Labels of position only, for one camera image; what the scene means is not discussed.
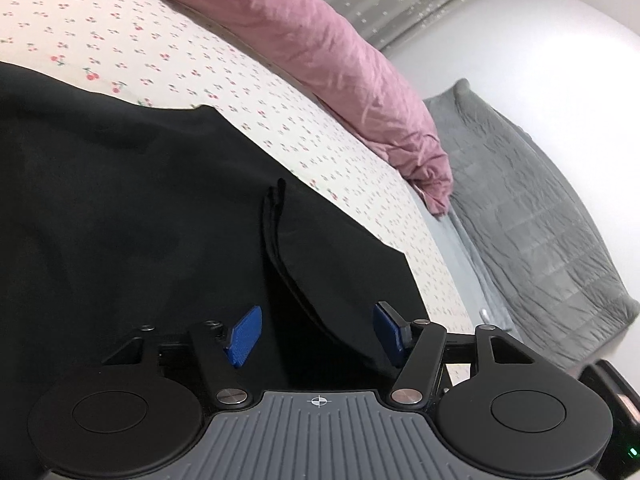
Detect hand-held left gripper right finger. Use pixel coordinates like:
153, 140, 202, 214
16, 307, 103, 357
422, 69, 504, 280
372, 301, 536, 408

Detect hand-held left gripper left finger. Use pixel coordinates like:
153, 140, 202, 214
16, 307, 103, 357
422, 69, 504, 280
102, 305, 263, 408

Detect black pants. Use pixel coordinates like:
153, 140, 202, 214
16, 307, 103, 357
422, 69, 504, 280
0, 60, 431, 401

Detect grey quilted blanket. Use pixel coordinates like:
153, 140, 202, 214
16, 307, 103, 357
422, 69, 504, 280
422, 79, 640, 373

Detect pink duvet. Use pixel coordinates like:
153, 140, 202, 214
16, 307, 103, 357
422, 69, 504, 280
110, 0, 455, 216

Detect cherry print bed sheet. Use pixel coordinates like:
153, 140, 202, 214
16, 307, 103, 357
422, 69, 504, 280
0, 0, 476, 341

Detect grey star print curtain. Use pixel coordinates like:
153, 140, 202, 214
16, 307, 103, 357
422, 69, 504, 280
280, 0, 516, 53

